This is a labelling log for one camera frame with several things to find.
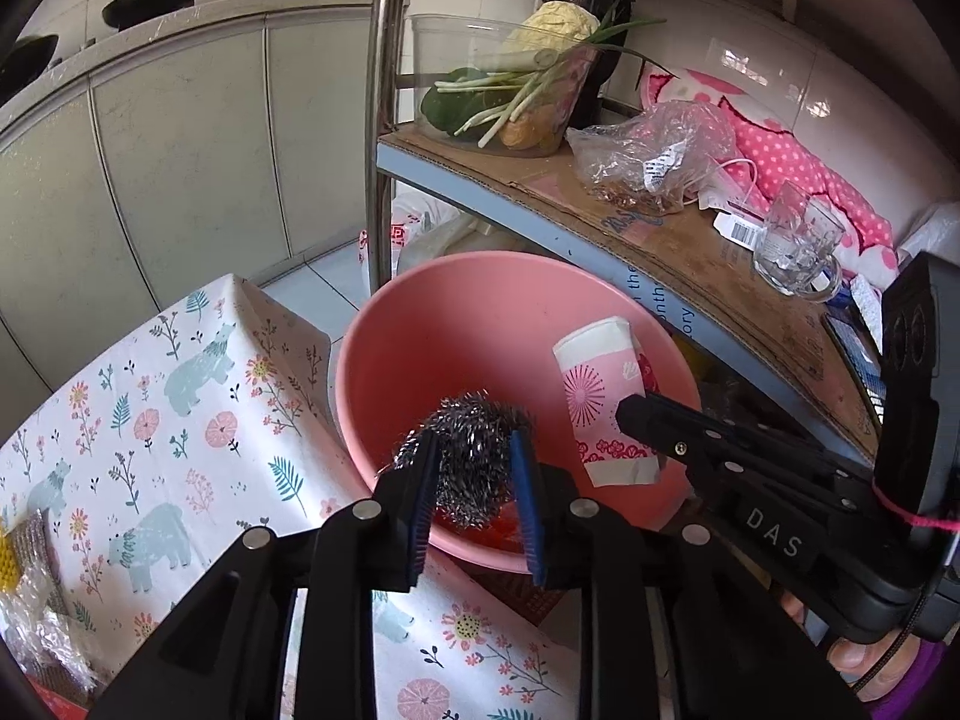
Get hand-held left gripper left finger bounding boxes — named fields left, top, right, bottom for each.
left=90, top=433, right=442, bottom=720

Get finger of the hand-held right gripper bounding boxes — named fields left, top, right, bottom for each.
left=615, top=392, right=882, bottom=500
left=660, top=454, right=912, bottom=595

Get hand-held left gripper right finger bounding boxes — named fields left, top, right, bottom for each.
left=508, top=429, right=871, bottom=720

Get steel wool scourer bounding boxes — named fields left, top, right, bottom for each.
left=390, top=392, right=535, bottom=537

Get pink printed paper cup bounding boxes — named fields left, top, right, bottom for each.
left=553, top=316, right=662, bottom=488

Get pink plastic basin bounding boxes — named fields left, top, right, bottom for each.
left=334, top=250, right=702, bottom=577

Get silver glitter scouring cloth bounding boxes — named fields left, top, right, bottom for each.
left=15, top=508, right=55, bottom=584

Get person's right hand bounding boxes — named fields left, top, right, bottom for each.
left=776, top=589, right=912, bottom=702

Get cardboard sheet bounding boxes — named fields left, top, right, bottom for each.
left=386, top=124, right=878, bottom=458

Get glass mug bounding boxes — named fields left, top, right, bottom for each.
left=752, top=180, right=847, bottom=303

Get white barcode tag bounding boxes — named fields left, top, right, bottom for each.
left=712, top=211, right=767, bottom=247

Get purple garment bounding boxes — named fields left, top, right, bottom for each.
left=870, top=641, right=950, bottom=720

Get blue edged shelf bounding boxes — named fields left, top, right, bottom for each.
left=375, top=124, right=882, bottom=462

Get floral bear print tablecloth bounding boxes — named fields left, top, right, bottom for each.
left=0, top=274, right=582, bottom=720

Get white red printed plastic bag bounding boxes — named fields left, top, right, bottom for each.
left=358, top=191, right=470, bottom=293

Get pink polka dot cloth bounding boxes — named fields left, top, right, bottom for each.
left=637, top=67, right=901, bottom=287

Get clear plastic bag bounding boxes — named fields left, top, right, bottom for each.
left=566, top=100, right=740, bottom=215

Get green onions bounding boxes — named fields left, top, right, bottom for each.
left=435, top=15, right=668, bottom=149

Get crumpled clear plastic wrapper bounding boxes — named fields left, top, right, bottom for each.
left=0, top=583, right=107, bottom=700

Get green leaf vegetable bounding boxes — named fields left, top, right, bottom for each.
left=420, top=67, right=497, bottom=140

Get metal shelf pole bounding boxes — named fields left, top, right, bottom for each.
left=366, top=0, right=412, bottom=301

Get grey kitchen cabinet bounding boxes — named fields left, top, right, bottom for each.
left=0, top=0, right=391, bottom=398

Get pale cabbage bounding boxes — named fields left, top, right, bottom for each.
left=499, top=1, right=601, bottom=73

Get dark frying pan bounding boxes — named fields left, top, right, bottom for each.
left=0, top=34, right=59, bottom=104

